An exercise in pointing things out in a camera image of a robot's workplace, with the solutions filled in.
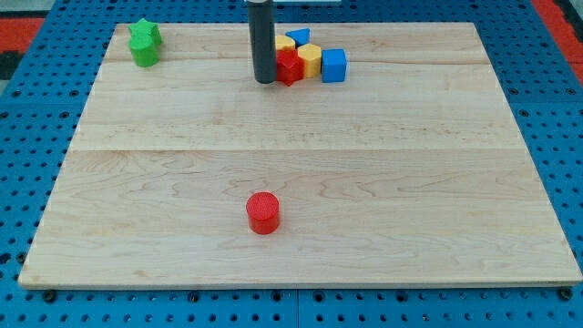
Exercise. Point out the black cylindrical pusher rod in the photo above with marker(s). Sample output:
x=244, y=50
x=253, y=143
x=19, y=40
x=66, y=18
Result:
x=262, y=37

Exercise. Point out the yellow round block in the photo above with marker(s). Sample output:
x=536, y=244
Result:
x=284, y=43

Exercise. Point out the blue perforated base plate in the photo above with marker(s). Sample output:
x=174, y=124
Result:
x=45, y=97

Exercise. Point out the red cylinder block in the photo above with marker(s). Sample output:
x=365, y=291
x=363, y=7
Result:
x=263, y=209

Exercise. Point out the blue triangle block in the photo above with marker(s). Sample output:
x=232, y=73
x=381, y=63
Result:
x=301, y=36

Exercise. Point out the green cylinder block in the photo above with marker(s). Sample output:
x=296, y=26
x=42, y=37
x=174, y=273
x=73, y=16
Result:
x=143, y=50

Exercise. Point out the yellow hexagon block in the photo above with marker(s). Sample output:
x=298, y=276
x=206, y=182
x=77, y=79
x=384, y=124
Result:
x=311, y=55

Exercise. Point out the light wooden board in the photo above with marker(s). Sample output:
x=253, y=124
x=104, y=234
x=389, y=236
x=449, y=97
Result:
x=412, y=173

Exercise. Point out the blue cube block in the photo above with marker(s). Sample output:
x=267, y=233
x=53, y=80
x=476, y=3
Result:
x=334, y=65

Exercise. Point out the green star block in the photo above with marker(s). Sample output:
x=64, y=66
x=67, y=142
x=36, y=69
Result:
x=143, y=27

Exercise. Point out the red star block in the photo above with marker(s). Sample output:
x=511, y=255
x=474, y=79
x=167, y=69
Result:
x=290, y=67

